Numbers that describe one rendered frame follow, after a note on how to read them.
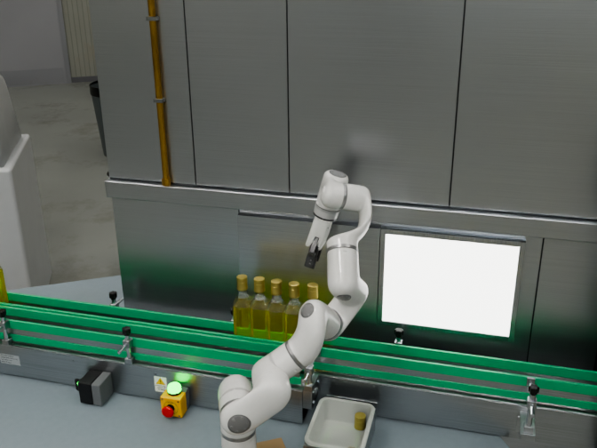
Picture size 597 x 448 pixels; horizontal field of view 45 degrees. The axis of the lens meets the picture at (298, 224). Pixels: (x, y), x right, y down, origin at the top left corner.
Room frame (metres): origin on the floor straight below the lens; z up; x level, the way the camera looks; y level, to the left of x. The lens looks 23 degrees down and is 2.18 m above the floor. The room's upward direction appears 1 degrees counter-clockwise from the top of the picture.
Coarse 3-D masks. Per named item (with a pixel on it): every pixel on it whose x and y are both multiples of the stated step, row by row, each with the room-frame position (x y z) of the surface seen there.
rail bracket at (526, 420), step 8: (528, 384) 1.73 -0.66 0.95; (536, 392) 1.62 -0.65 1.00; (528, 400) 1.63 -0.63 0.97; (536, 400) 1.63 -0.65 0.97; (528, 408) 1.62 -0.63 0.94; (536, 408) 1.62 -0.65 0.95; (520, 416) 1.70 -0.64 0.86; (528, 416) 1.63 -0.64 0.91; (520, 424) 1.67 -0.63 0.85; (528, 424) 1.63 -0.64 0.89; (520, 432) 1.64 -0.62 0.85; (528, 432) 1.62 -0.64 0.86; (528, 440) 1.61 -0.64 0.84
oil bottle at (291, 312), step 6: (288, 306) 1.95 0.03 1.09; (294, 306) 1.95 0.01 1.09; (300, 306) 1.96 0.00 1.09; (288, 312) 1.94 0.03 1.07; (294, 312) 1.94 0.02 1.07; (288, 318) 1.94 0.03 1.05; (294, 318) 1.94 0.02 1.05; (288, 324) 1.94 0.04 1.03; (294, 324) 1.94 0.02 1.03; (288, 330) 1.94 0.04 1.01; (294, 330) 1.94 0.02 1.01; (288, 336) 1.94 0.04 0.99
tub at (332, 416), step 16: (320, 400) 1.81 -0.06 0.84; (336, 400) 1.81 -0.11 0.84; (320, 416) 1.76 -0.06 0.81; (336, 416) 1.80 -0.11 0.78; (352, 416) 1.79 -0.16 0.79; (368, 416) 1.77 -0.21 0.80; (320, 432) 1.74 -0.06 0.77; (336, 432) 1.74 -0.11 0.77; (352, 432) 1.74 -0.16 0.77; (368, 432) 1.66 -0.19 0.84
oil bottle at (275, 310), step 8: (272, 304) 1.97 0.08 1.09; (280, 304) 1.97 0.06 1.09; (272, 312) 1.96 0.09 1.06; (280, 312) 1.95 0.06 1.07; (272, 320) 1.96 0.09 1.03; (280, 320) 1.95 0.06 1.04; (272, 328) 1.96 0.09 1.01; (280, 328) 1.95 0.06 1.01; (272, 336) 1.96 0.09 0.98; (280, 336) 1.95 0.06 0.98
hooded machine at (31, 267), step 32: (0, 96) 3.79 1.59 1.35; (0, 128) 3.66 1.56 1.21; (0, 160) 3.58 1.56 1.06; (32, 160) 4.18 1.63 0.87; (0, 192) 3.53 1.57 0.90; (32, 192) 4.02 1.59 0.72; (0, 224) 3.53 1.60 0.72; (32, 224) 3.86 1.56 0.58; (0, 256) 3.52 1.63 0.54; (32, 256) 3.71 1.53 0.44
